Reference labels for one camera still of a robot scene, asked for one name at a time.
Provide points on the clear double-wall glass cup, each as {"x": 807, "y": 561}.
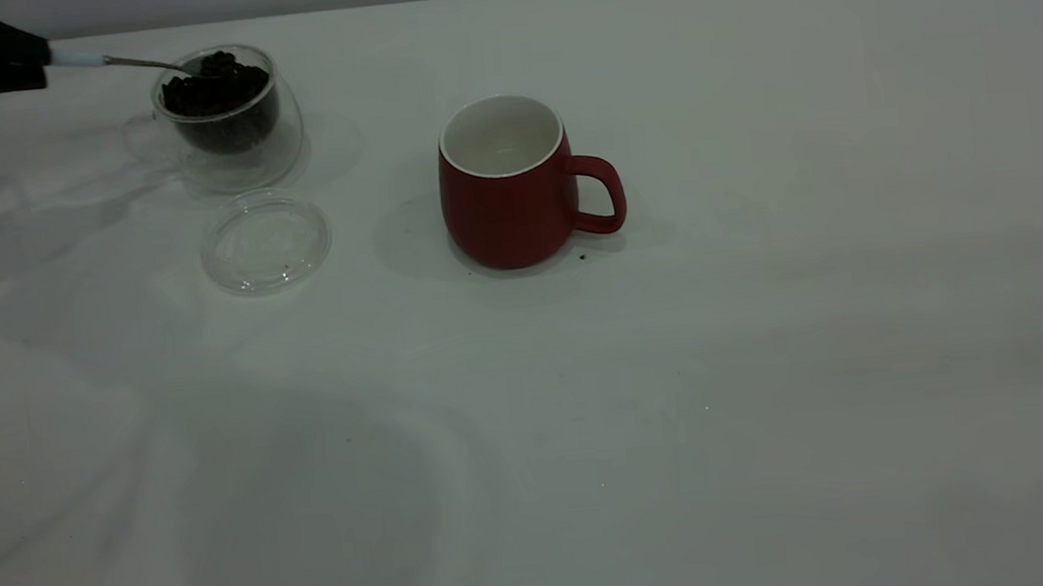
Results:
{"x": 269, "y": 159}

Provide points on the dark coffee beans pile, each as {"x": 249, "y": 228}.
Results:
{"x": 222, "y": 102}

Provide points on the red ceramic mug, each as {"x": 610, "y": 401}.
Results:
{"x": 506, "y": 219}

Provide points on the round clear glass lid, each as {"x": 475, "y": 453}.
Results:
{"x": 265, "y": 245}

